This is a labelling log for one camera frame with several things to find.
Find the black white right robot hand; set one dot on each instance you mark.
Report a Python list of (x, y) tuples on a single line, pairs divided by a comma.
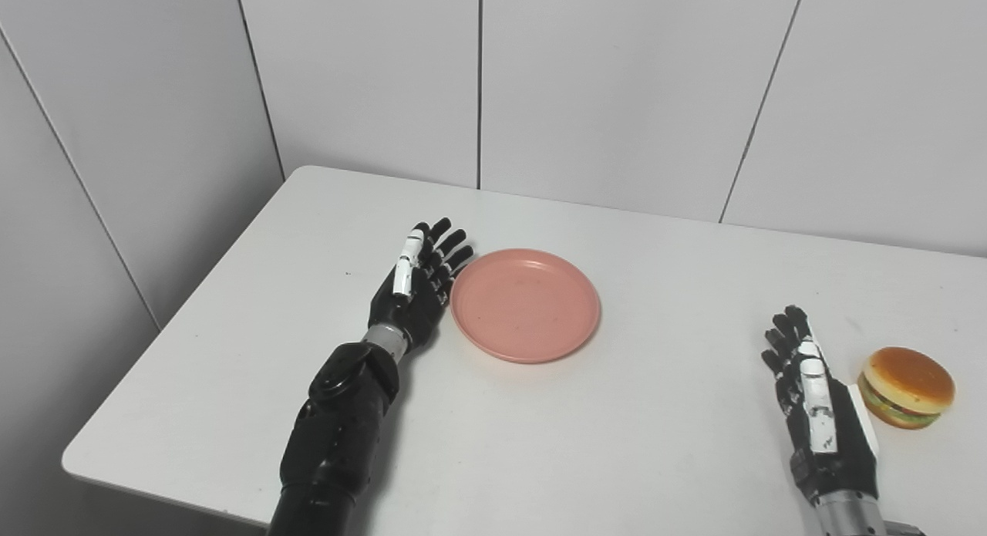
[(837, 451)]

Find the toy hamburger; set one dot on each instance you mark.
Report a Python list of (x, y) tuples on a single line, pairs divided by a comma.
[(910, 374)]

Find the pink round plate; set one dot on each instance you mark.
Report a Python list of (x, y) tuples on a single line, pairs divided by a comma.
[(524, 305)]

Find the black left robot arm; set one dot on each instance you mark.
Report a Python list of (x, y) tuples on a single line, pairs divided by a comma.
[(339, 428)]

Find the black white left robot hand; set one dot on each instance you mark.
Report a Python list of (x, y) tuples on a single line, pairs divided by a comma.
[(409, 308)]

